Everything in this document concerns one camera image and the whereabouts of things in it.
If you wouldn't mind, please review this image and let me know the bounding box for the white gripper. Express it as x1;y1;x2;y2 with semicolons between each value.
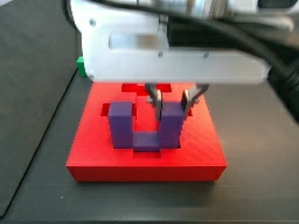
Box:
69;0;268;120

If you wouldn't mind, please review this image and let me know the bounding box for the purple U-shaped block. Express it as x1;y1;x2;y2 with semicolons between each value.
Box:
106;101;184;152

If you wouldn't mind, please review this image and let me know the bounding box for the red puzzle board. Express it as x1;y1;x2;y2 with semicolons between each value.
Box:
66;83;227;182

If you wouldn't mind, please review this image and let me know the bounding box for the green stepped block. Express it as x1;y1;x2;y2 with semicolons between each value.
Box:
76;56;86;77

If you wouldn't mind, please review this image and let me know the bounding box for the black camera cable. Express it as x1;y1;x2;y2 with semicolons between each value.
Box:
92;0;299;123

